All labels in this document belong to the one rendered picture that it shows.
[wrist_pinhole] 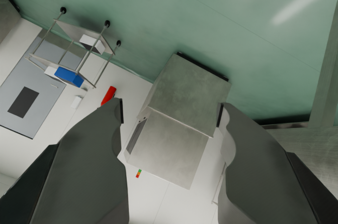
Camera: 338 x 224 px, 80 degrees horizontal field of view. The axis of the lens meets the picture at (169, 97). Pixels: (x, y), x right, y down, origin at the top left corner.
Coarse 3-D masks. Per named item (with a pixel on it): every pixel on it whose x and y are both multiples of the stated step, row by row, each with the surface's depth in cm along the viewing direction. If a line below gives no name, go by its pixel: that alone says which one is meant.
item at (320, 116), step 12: (336, 12) 102; (336, 24) 98; (336, 36) 94; (336, 48) 91; (324, 60) 94; (336, 60) 89; (324, 72) 91; (336, 72) 88; (324, 84) 88; (336, 84) 87; (324, 96) 85; (336, 96) 85; (312, 108) 88; (324, 108) 83; (312, 120) 85; (324, 120) 82
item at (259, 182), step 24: (216, 120) 13; (240, 120) 10; (240, 144) 9; (264, 144) 9; (240, 168) 8; (264, 168) 8; (288, 168) 8; (240, 192) 7; (264, 192) 7; (288, 192) 7; (240, 216) 6; (264, 216) 6; (288, 216) 6; (312, 216) 6
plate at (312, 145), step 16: (304, 128) 67; (320, 128) 62; (336, 128) 57; (288, 144) 70; (304, 144) 64; (320, 144) 59; (336, 144) 55; (304, 160) 62; (320, 160) 57; (336, 160) 53; (320, 176) 55; (336, 176) 51; (336, 192) 50
